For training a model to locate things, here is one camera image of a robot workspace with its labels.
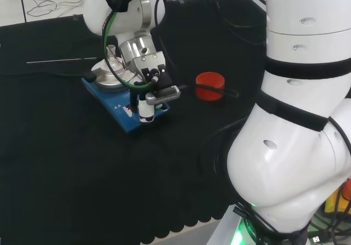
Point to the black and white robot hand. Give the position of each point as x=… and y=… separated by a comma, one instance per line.
x=145, y=109

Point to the heater with blue base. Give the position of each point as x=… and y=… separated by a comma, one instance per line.
x=118, y=110

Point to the clear round-bottom flask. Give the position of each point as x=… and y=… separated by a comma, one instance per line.
x=111, y=58

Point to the red plastic cap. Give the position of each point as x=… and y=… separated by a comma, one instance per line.
x=209, y=87

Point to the black cloth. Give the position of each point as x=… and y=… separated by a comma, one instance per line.
x=82, y=160

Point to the yellow stop button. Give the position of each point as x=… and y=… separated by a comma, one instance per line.
x=336, y=198

